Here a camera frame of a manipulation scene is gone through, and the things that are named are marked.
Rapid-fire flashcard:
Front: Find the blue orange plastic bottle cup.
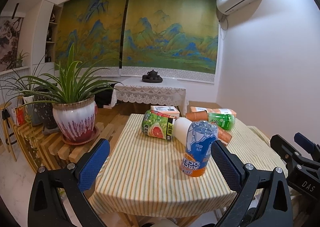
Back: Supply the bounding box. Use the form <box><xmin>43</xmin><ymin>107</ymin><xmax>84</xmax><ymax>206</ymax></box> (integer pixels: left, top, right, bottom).
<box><xmin>180</xmin><ymin>120</ymin><xmax>218</xmax><ymax>177</ymax></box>

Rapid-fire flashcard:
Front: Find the front orange paper cup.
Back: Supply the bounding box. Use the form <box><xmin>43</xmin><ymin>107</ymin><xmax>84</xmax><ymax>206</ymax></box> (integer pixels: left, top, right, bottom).
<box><xmin>217</xmin><ymin>126</ymin><xmax>232</xmax><ymax>146</ymax></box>

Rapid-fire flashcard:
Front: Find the orange paper cup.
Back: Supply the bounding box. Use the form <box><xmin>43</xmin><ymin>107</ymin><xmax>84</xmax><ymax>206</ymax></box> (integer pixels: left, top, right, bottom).
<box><xmin>217</xmin><ymin>126</ymin><xmax>232</xmax><ymax>146</ymax></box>
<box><xmin>185</xmin><ymin>110</ymin><xmax>208</xmax><ymax>122</ymax></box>

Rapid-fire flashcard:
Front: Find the green tea bottle cup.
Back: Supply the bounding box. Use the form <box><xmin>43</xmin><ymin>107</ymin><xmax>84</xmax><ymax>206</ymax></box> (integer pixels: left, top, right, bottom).
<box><xmin>208</xmin><ymin>113</ymin><xmax>235</xmax><ymax>131</ymax></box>

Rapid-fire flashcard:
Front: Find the rear orange paper cup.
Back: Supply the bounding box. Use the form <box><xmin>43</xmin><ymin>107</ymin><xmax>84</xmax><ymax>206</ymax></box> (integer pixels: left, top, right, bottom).
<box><xmin>185</xmin><ymin>110</ymin><xmax>208</xmax><ymax>122</ymax></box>

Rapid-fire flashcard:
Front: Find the white paper cup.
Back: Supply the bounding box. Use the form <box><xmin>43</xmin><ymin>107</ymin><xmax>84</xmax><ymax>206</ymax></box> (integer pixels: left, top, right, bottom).
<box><xmin>173</xmin><ymin>117</ymin><xmax>192</xmax><ymax>146</ymax></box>

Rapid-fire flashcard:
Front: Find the green grapefruit drink cup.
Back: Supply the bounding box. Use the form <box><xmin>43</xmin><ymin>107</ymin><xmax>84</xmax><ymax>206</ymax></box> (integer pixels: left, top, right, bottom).
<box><xmin>141</xmin><ymin>110</ymin><xmax>178</xmax><ymax>141</ymax></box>

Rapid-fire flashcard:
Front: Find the wooden slatted plant stand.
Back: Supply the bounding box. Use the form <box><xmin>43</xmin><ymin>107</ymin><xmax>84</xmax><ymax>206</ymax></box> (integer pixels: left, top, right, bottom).
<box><xmin>13</xmin><ymin>114</ymin><xmax>129</xmax><ymax>172</ymax></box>

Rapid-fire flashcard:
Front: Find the wooden stool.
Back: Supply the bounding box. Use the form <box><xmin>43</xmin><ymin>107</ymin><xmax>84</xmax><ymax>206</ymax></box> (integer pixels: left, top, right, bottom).
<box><xmin>1</xmin><ymin>101</ymin><xmax>17</xmax><ymax>162</ymax></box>

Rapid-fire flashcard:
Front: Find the white red ceramic plant pot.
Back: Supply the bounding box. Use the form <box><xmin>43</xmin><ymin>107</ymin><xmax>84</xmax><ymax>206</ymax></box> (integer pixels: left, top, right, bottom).
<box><xmin>53</xmin><ymin>96</ymin><xmax>98</xmax><ymax>144</ymax></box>

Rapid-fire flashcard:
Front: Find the dark speckled plant pot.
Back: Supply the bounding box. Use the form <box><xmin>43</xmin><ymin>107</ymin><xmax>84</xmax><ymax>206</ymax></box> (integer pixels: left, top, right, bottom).
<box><xmin>34</xmin><ymin>95</ymin><xmax>57</xmax><ymax>129</ymax></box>

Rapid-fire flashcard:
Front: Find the striped tablecloth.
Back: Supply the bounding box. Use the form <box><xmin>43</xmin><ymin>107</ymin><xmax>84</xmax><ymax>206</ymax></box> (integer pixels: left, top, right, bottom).
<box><xmin>88</xmin><ymin>113</ymin><xmax>288</xmax><ymax>218</ymax></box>

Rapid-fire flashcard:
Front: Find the black bag on bench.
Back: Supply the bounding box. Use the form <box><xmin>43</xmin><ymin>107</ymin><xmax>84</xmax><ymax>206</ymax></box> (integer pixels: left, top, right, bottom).
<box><xmin>94</xmin><ymin>87</ymin><xmax>113</xmax><ymax>108</ymax></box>

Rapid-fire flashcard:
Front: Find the white orange carton box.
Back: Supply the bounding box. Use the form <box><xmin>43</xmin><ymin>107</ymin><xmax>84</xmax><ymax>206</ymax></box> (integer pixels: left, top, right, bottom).
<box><xmin>150</xmin><ymin>105</ymin><xmax>180</xmax><ymax>118</ymax></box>

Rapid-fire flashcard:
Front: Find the green spider plant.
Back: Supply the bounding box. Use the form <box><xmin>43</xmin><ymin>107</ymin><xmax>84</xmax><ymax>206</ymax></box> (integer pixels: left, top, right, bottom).
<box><xmin>15</xmin><ymin>44</ymin><xmax>118</xmax><ymax>108</ymax></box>

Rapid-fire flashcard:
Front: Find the white lace tablecloth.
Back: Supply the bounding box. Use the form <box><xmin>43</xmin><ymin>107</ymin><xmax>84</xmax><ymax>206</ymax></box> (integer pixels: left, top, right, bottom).
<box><xmin>110</xmin><ymin>77</ymin><xmax>189</xmax><ymax>116</ymax></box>

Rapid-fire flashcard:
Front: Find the black teapot set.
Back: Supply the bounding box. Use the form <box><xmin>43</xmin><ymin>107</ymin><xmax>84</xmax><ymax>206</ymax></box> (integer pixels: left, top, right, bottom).
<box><xmin>142</xmin><ymin>70</ymin><xmax>163</xmax><ymax>83</ymax></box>

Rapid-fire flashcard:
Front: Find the wooden shelf niche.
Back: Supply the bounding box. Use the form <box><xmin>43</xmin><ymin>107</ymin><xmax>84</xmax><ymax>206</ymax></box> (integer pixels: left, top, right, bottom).
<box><xmin>44</xmin><ymin>4</ymin><xmax>63</xmax><ymax>63</ymax></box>

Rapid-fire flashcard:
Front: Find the green landscape mural painting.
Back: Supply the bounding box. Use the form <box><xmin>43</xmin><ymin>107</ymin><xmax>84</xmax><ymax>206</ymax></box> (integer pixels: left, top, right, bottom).
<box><xmin>55</xmin><ymin>0</ymin><xmax>218</xmax><ymax>74</ymax></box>

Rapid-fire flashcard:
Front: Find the ink painting wall scroll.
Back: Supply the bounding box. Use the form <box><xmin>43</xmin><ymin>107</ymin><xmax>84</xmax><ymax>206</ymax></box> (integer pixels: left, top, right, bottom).
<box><xmin>0</xmin><ymin>17</ymin><xmax>23</xmax><ymax>72</ymax></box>

